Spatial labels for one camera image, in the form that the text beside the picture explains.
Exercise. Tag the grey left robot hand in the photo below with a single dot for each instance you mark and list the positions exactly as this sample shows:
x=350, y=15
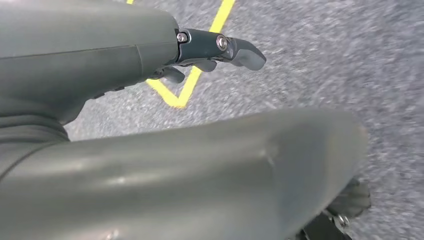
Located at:
x=82, y=49

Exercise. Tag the grey robot leg shell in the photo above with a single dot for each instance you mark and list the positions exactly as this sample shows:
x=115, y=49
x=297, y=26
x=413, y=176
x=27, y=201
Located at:
x=165, y=182

